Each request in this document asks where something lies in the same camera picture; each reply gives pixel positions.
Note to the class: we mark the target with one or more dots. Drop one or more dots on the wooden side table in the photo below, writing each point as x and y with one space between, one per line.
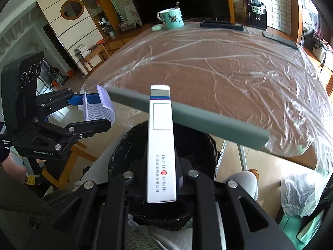
95 58

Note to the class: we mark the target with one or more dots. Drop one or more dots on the black coffee machine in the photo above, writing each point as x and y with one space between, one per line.
255 14

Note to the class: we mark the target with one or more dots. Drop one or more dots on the white blue medicine box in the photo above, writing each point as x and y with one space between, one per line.
161 171

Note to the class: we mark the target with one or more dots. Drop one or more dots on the round wooden mirror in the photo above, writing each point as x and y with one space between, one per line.
72 9

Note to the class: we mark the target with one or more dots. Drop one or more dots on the white earbuds case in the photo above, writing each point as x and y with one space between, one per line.
157 27

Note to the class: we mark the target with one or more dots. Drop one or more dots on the person's grey-trousered knee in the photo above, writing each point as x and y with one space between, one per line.
247 180

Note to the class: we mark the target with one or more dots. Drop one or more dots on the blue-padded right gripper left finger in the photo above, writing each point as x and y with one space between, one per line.
96 216

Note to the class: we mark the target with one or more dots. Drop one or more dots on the person's left hand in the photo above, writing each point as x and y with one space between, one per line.
16 166

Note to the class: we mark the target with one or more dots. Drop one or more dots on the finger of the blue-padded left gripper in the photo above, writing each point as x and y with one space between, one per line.
87 129
78 99

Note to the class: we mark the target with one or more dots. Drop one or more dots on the turquoise butterfly mug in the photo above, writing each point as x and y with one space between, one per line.
171 18

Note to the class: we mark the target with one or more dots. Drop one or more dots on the dark blue phone case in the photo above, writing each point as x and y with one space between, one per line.
221 25

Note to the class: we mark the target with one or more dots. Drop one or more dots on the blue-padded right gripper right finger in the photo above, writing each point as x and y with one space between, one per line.
221 215

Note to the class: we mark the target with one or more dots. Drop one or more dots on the black smartphone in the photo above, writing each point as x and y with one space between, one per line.
281 40

